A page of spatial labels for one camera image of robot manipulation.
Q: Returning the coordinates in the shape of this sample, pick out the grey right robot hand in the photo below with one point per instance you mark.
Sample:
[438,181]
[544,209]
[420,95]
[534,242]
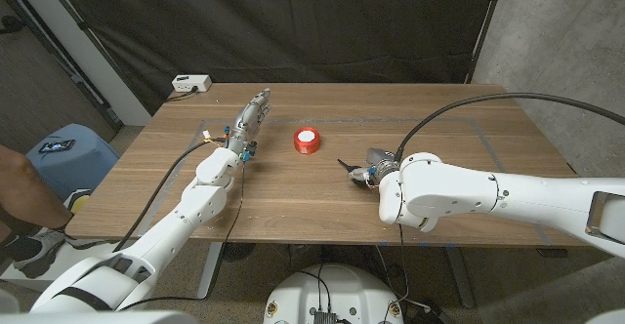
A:
[378,160]

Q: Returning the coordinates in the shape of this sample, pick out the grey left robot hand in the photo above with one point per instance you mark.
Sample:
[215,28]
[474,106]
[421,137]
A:
[249,124]

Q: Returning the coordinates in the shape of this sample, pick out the black rubber air blower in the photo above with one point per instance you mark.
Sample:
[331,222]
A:
[344,164]

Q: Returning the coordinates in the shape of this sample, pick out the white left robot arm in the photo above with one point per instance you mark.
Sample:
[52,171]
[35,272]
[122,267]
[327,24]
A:
[200,207]

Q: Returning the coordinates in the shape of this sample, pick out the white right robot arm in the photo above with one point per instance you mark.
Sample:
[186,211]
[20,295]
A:
[464,192]

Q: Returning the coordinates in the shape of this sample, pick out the red tape roll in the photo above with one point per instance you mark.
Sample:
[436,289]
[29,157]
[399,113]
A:
[306,143]

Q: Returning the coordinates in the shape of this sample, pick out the white power strip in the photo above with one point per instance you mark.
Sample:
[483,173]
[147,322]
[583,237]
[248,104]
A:
[190,83]

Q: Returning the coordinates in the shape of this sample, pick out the black backdrop curtain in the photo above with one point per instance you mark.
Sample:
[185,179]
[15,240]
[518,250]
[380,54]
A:
[293,21]

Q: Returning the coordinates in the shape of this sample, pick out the black round floor fan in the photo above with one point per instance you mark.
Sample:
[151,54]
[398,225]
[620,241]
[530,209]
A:
[237,252]

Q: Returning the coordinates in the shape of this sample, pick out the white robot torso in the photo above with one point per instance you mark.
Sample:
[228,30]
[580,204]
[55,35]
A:
[337,290]

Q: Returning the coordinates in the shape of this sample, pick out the grey table leg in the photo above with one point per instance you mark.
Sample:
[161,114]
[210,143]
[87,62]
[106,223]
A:
[210,270]
[459,275]

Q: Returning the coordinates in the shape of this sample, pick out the black power adapter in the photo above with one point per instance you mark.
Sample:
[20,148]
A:
[429,316]

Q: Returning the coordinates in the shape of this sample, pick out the black backdrop stand pole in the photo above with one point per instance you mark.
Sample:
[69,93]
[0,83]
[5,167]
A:
[484,31]

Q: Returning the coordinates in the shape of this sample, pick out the blue plastic stool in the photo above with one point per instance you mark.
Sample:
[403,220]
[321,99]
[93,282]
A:
[83,168]

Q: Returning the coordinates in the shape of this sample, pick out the yellow and white floor object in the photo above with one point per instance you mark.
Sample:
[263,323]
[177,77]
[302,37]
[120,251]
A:
[78,202]

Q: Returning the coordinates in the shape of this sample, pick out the white floor platform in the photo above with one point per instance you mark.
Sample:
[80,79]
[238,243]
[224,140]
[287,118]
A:
[78,260]

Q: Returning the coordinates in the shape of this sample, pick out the person's bare leg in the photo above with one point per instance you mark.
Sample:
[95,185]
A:
[24,192]

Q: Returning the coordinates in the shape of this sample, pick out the grey and white shoe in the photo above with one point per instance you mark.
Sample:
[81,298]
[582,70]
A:
[39,251]

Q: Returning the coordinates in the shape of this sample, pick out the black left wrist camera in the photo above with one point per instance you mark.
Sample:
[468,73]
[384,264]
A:
[251,147]

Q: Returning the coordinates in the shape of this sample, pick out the black wall rail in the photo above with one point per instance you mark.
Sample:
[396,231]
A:
[93,94]

